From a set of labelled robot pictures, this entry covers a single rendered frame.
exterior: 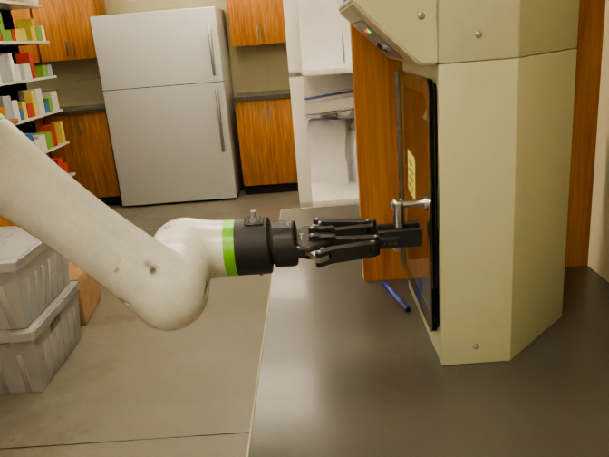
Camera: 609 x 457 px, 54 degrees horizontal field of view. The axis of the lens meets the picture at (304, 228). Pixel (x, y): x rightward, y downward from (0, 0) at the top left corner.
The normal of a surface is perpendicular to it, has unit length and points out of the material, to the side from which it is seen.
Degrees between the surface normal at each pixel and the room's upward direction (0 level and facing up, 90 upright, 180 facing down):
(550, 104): 90
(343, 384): 0
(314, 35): 95
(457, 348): 90
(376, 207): 90
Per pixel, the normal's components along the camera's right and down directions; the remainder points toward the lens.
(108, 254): 0.26, 0.09
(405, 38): 0.00, 0.30
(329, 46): -0.40, 0.36
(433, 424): -0.07, -0.95
